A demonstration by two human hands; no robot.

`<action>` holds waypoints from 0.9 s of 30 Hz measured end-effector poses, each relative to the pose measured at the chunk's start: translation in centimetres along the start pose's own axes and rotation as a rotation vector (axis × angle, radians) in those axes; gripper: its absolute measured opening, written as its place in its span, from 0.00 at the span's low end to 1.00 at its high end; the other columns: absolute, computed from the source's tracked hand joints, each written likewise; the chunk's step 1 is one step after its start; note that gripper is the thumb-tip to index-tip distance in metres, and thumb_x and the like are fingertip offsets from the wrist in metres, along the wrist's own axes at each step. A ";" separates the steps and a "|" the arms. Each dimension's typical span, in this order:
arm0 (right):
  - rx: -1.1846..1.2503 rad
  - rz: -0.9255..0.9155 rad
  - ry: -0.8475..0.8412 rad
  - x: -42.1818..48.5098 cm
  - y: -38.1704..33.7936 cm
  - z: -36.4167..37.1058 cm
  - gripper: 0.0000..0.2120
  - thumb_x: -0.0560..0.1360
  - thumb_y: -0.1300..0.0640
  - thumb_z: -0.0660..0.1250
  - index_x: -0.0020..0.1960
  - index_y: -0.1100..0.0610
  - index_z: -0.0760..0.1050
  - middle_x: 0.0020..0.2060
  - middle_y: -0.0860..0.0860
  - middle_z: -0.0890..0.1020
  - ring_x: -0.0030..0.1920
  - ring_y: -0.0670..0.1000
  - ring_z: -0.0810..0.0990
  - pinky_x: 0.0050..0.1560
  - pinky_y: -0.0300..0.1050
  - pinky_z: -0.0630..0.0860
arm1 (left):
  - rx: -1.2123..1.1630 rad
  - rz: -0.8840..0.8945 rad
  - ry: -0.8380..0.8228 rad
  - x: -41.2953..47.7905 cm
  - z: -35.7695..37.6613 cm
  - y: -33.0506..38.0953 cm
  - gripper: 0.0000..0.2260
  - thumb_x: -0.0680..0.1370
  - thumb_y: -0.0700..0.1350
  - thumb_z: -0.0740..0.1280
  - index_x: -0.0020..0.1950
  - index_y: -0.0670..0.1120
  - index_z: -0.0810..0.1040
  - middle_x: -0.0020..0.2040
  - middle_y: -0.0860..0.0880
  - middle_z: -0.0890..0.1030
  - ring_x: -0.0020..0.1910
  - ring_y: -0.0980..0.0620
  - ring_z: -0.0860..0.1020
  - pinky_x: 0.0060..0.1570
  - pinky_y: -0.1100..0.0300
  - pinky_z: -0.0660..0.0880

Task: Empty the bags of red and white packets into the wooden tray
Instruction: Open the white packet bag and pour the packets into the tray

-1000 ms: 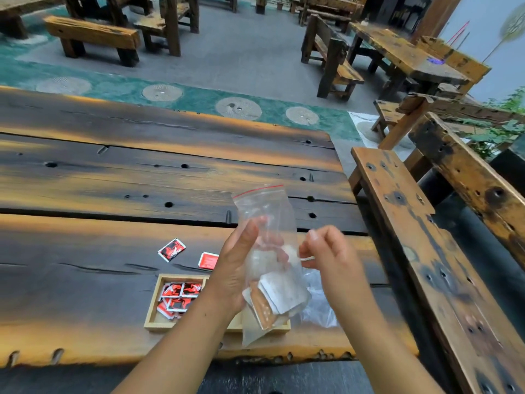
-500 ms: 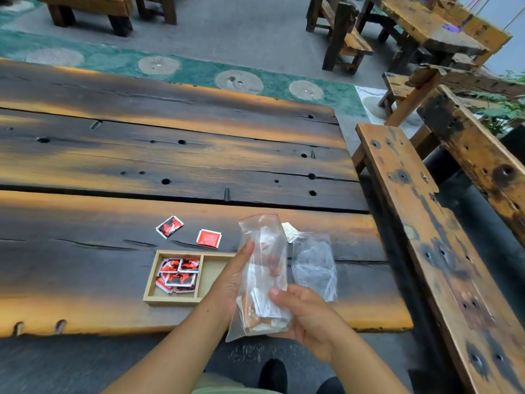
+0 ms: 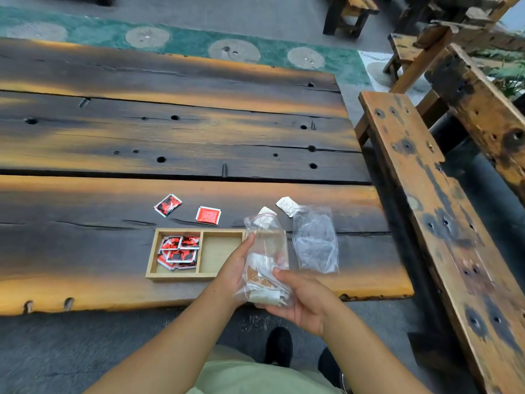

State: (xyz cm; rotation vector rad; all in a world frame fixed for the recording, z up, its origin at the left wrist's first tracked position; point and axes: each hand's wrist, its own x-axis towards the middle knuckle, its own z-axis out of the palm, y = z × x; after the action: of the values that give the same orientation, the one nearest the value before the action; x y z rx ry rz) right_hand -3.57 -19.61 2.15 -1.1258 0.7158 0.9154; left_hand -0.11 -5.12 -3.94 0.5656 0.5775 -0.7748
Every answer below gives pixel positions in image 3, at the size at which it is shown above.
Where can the person's right hand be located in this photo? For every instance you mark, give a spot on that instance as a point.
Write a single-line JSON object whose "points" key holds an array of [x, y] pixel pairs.
{"points": [[313, 301]]}

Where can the person's left hand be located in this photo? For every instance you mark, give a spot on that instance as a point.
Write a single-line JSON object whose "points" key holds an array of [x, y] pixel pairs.
{"points": [[229, 274]]}

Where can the person's left thumb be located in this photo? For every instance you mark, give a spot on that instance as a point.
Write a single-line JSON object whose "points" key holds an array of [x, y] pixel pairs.
{"points": [[243, 251]]}

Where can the person's right thumb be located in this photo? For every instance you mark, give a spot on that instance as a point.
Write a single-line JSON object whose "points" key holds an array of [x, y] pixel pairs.
{"points": [[287, 277]]}

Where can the clear zip bag with sachets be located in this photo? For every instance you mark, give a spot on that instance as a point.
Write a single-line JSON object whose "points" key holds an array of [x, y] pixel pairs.
{"points": [[266, 250]]}

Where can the person's right forearm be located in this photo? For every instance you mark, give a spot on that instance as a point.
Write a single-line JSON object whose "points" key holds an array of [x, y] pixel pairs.
{"points": [[365, 356]]}

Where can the person's left forearm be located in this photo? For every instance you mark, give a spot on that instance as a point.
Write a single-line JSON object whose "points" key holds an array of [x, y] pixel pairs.
{"points": [[164, 348]]}

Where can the pile of white sachets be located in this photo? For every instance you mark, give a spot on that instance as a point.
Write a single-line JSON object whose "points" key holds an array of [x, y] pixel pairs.
{"points": [[262, 283]]}

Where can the two-compartment wooden tray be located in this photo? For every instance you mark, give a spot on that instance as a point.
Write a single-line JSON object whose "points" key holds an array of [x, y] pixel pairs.
{"points": [[215, 254]]}

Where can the empty clear plastic bag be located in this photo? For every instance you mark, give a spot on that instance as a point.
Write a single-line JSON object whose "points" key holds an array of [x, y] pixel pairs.
{"points": [[315, 241]]}

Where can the white foil sachet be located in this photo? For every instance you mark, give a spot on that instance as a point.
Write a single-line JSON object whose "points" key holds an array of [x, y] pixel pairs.
{"points": [[286, 205], [266, 210]]}

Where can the plain red sachet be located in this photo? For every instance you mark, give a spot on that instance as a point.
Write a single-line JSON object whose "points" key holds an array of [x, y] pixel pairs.
{"points": [[208, 215]]}

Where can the heap of red black sachets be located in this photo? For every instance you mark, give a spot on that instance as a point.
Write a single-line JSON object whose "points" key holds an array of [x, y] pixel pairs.
{"points": [[179, 252]]}

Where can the person's black left shoe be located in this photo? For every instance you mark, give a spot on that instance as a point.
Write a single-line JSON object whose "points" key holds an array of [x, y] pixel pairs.
{"points": [[279, 346]]}

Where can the person's black shoe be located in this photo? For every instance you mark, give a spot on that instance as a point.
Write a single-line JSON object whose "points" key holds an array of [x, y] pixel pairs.
{"points": [[330, 367], [279, 346]]}

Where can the red black sachet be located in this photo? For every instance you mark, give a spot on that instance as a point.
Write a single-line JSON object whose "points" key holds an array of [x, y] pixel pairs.
{"points": [[167, 205]]}

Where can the person's black right shoe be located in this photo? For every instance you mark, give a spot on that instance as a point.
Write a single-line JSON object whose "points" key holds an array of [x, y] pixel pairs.
{"points": [[330, 367]]}

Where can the person's light green clothing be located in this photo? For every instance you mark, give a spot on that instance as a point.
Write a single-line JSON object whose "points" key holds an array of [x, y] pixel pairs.
{"points": [[254, 375]]}

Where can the long weathered wooden bench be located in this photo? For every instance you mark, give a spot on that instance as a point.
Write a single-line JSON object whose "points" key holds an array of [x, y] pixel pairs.
{"points": [[434, 225]]}

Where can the green rug with round patterns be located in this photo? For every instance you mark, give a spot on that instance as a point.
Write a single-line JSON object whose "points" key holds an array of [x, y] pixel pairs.
{"points": [[184, 40]]}

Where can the weathered wooden bench with backrest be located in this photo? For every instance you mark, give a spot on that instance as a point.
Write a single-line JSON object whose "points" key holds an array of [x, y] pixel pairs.
{"points": [[484, 110]]}

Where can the dark wooden stool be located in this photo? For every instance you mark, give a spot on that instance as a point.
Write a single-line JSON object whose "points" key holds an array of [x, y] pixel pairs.
{"points": [[348, 14]]}

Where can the small wooden bench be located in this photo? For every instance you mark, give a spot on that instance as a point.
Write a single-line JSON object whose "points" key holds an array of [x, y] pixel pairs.
{"points": [[414, 49]]}

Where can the green fern plant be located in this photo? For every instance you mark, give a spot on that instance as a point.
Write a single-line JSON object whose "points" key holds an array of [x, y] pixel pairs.
{"points": [[508, 71]]}

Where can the wooden furniture cluster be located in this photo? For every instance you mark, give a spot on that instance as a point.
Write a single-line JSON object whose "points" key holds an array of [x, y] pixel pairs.
{"points": [[455, 12]]}

